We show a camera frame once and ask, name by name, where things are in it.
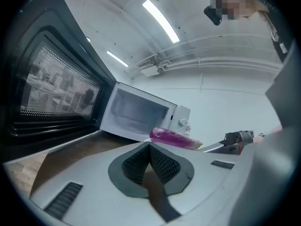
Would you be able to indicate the person's head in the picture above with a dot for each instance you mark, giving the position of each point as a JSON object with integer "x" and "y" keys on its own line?
{"x": 235, "y": 1}

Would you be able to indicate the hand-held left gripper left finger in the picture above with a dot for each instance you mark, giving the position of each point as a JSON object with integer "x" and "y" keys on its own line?
{"x": 94, "y": 173}

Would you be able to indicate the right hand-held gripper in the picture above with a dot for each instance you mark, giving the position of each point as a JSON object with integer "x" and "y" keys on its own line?
{"x": 242, "y": 139}

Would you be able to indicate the white ceiling pipes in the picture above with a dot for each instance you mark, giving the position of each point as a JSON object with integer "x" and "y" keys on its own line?
{"x": 223, "y": 61}

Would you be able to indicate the black head-worn camera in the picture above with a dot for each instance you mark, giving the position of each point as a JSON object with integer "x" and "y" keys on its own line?
{"x": 212, "y": 15}

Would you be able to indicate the dark brown table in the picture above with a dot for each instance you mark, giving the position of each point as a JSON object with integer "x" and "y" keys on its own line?
{"x": 98, "y": 145}

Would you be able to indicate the ceiling light strip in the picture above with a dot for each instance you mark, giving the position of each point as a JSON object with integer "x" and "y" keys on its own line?
{"x": 161, "y": 21}
{"x": 117, "y": 58}

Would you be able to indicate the person's right forearm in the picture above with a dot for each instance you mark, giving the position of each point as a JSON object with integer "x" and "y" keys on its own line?
{"x": 270, "y": 132}

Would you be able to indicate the person's dark clothing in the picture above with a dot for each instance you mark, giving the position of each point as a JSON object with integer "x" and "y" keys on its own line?
{"x": 277, "y": 32}

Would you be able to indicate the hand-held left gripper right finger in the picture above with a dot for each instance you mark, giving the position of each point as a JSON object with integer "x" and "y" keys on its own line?
{"x": 207, "y": 173}

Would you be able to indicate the white microwave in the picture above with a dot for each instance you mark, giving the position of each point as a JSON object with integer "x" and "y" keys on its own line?
{"x": 131, "y": 112}

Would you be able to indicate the white air conditioner unit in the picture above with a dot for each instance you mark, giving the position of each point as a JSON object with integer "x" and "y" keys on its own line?
{"x": 148, "y": 67}

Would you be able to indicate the purple eggplant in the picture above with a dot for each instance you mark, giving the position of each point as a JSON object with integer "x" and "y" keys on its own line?
{"x": 174, "y": 138}

